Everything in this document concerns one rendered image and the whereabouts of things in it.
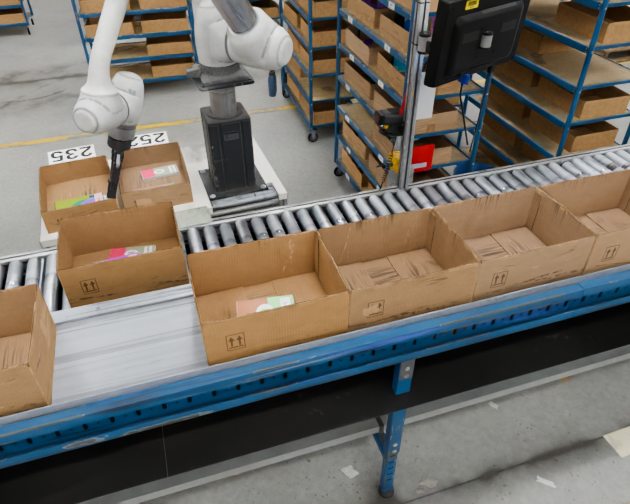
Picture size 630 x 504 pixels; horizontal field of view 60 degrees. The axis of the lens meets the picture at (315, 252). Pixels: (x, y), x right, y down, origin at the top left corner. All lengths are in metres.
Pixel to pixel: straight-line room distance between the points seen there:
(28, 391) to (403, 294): 0.97
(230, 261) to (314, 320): 0.33
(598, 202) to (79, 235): 1.88
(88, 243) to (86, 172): 0.58
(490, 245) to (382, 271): 0.40
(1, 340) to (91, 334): 0.24
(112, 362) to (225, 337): 0.33
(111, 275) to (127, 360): 0.40
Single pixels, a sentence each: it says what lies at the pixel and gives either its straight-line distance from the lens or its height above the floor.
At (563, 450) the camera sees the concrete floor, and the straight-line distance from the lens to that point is 2.56.
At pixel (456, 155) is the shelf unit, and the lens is 3.19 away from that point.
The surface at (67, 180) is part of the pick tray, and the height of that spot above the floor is 0.76.
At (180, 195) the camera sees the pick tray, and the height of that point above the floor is 0.79.
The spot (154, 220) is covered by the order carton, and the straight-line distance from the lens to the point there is 2.11.
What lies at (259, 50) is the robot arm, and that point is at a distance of 1.99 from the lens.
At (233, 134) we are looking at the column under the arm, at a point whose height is 1.02.
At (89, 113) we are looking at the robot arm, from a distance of 1.68.
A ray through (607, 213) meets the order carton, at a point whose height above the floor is 0.89.
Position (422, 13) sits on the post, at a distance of 2.14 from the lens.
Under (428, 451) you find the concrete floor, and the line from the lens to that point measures 2.40.
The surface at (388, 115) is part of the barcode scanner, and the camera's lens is 2.27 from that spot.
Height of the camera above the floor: 2.02
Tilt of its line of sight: 39 degrees down
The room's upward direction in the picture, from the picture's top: straight up
